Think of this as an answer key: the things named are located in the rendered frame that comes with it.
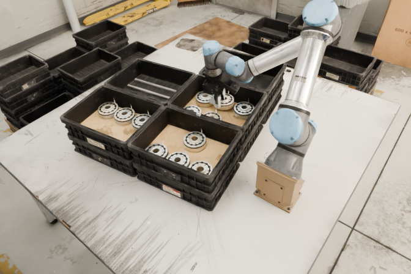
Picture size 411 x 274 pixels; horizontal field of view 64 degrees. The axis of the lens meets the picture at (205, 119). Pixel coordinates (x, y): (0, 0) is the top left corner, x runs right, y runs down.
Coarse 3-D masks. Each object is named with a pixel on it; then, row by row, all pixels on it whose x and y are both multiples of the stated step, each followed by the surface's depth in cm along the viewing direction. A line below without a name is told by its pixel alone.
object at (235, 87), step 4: (224, 76) 150; (216, 80) 149; (220, 80) 148; (224, 80) 149; (228, 80) 150; (220, 84) 150; (224, 84) 149; (228, 84) 149; (232, 84) 150; (236, 84) 150; (228, 88) 149; (232, 88) 149; (236, 88) 149; (232, 92) 150; (236, 92) 150
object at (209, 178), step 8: (160, 112) 151; (184, 112) 150; (152, 120) 146; (208, 120) 145; (144, 128) 142; (232, 128) 140; (136, 136) 139; (240, 136) 138; (128, 144) 135; (232, 144) 133; (136, 152) 134; (144, 152) 132; (224, 152) 130; (160, 160) 129; (168, 160) 128; (224, 160) 128; (176, 168) 127; (184, 168) 124; (216, 168) 124; (200, 176) 122; (208, 176) 121
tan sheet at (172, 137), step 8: (168, 128) 157; (176, 128) 156; (160, 136) 153; (168, 136) 153; (176, 136) 152; (168, 144) 149; (176, 144) 148; (208, 144) 147; (216, 144) 147; (224, 144) 147; (184, 152) 144; (192, 152) 144; (200, 152) 144; (208, 152) 144; (216, 152) 144; (192, 160) 141; (208, 160) 140; (216, 160) 140
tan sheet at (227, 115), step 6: (192, 102) 172; (234, 102) 170; (204, 108) 167; (210, 108) 167; (222, 114) 163; (228, 114) 163; (228, 120) 159; (234, 120) 159; (240, 120) 159; (240, 126) 156
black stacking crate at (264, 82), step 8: (240, 56) 189; (248, 56) 186; (280, 64) 179; (224, 72) 192; (264, 72) 188; (272, 72) 185; (232, 80) 186; (256, 80) 185; (264, 80) 184; (272, 80) 184; (280, 80) 176; (264, 88) 179; (272, 96) 173
